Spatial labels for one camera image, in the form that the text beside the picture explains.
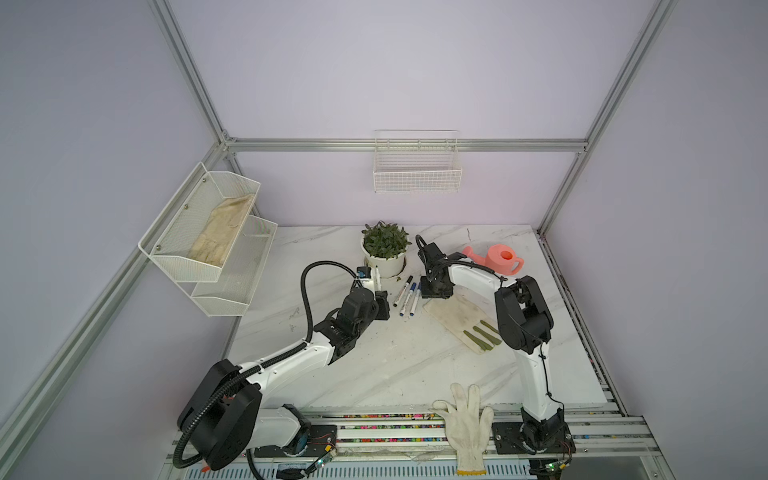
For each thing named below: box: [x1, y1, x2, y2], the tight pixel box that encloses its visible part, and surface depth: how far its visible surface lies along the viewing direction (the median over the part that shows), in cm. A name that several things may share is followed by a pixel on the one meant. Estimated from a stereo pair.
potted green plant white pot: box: [360, 220, 413, 279], surface depth 95 cm
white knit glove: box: [429, 383, 494, 476], surface depth 78 cm
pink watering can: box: [462, 244, 525, 276], surface depth 101 cm
